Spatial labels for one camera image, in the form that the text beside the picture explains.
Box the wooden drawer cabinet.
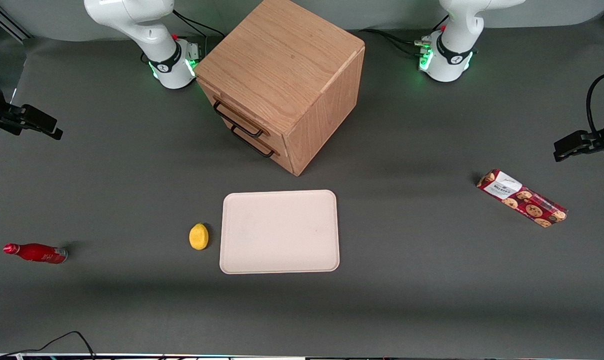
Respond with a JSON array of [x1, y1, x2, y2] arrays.
[[194, 0, 366, 177]]

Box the red cookie box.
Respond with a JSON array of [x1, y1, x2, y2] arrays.
[[476, 169, 568, 229]]

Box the red bottle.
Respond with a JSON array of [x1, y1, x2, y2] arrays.
[[3, 243, 69, 265]]

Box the yellow lemon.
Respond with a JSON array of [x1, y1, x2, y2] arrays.
[[189, 223, 210, 251]]

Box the grey table mat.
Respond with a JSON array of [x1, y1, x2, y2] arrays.
[[0, 17, 604, 357]]

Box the beige rectangular tray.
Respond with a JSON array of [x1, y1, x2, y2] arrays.
[[219, 189, 341, 275]]

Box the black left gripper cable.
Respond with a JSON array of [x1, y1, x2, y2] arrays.
[[585, 72, 604, 134]]

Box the aluminium frame profile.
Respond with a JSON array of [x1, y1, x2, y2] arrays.
[[0, 4, 33, 44]]

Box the black right arm base cable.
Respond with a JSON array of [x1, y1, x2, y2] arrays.
[[172, 9, 226, 56]]

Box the black arm base cable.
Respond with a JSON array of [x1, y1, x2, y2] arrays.
[[172, 9, 226, 56], [383, 34, 424, 57], [364, 28, 426, 49]]

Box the black left arm base cable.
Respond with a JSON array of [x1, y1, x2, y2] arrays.
[[383, 34, 424, 57], [364, 28, 426, 49]]

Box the thin black cable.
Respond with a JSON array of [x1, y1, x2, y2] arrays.
[[0, 330, 97, 359]]

